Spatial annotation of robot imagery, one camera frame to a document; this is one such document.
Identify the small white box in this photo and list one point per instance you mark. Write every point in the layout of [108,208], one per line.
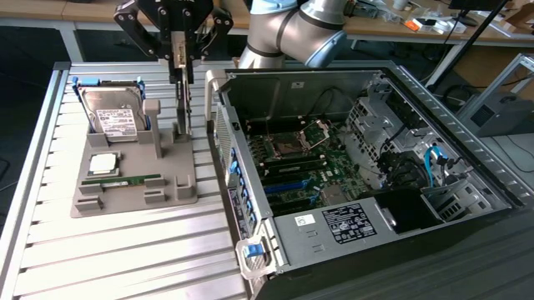
[443,28]

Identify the green RAM stick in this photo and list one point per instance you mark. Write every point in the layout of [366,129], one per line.
[133,180]

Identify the CPU socket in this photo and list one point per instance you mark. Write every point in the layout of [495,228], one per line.
[287,147]

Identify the metal socket cover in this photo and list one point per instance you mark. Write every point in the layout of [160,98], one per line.
[316,129]

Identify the wooden desk white frame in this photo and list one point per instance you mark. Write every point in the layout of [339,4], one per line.
[24,12]
[521,39]

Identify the white cup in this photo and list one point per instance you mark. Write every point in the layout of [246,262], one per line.
[400,3]

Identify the silver disk bay cage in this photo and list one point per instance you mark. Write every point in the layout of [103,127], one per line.
[376,122]

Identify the silver CPU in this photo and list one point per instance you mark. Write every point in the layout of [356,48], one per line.
[104,164]

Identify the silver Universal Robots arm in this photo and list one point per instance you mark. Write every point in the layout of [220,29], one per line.
[287,28]

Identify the silver hard disk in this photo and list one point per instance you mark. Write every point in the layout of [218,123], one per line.
[116,122]

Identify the black stand pole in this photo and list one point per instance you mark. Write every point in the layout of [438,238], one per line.
[467,45]

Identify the grey metal box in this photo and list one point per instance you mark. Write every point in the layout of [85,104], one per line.
[367,9]

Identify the open black PC case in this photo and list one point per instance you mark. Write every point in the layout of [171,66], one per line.
[334,275]

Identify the grey computer tower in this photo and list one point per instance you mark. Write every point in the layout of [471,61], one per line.
[501,115]

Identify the blue expansion slot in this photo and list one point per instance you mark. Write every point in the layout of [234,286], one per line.
[287,186]

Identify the green motherboard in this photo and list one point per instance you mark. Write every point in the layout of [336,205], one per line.
[338,175]

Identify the black RAM stick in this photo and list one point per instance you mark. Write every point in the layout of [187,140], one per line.
[291,167]

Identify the blue case latch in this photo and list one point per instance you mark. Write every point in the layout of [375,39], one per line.
[252,251]

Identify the silver disk bay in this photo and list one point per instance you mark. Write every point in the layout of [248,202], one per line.
[458,200]

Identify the black graphics card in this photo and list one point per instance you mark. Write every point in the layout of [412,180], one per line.
[183,100]

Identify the brown cardboard piece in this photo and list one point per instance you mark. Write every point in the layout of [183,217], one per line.
[521,15]

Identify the grey parts rack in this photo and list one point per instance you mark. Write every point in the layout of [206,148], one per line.
[133,200]

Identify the grey chipset heatsink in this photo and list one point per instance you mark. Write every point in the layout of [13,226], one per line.
[335,193]

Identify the black expansion slot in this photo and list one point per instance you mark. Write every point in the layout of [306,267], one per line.
[291,204]

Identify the small orange box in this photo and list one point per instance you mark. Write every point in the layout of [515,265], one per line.
[412,25]

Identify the grey power supply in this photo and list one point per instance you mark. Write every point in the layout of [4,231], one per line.
[300,243]

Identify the aluminium profile frame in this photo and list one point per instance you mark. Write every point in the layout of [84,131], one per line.
[510,67]

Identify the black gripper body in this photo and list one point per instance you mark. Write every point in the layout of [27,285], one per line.
[175,3]

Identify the blue disk caddy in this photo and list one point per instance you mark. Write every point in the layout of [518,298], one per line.
[89,82]

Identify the black monitor stand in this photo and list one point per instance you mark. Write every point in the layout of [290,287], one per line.
[465,18]

